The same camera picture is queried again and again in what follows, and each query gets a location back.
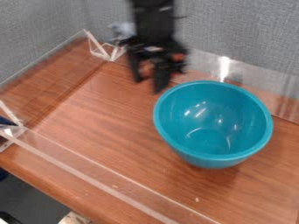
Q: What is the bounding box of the clear acrylic left bracket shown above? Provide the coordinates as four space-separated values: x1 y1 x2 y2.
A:
0 100 24 153

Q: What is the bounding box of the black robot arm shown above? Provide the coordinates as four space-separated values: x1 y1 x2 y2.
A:
127 0 188 94

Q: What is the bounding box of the red toy mushroom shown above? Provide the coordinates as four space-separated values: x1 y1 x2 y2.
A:
141 60 155 79

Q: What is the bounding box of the clear acrylic back barrier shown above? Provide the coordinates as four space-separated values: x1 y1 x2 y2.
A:
169 49 299 124

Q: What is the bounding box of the clear acrylic barrier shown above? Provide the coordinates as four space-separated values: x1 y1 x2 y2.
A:
13 127 219 224
169 49 299 124

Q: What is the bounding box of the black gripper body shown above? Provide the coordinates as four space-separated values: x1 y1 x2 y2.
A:
127 11 187 74

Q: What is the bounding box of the clear acrylic corner bracket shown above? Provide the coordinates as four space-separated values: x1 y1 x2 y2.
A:
84 31 127 62

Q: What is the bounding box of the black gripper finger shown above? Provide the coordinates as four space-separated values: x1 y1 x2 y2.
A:
153 60 172 94
128 54 144 82

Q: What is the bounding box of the clear acrylic front barrier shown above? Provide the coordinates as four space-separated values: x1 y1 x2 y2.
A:
13 127 219 224

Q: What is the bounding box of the blue plastic bowl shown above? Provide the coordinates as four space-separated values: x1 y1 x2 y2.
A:
153 80 274 169

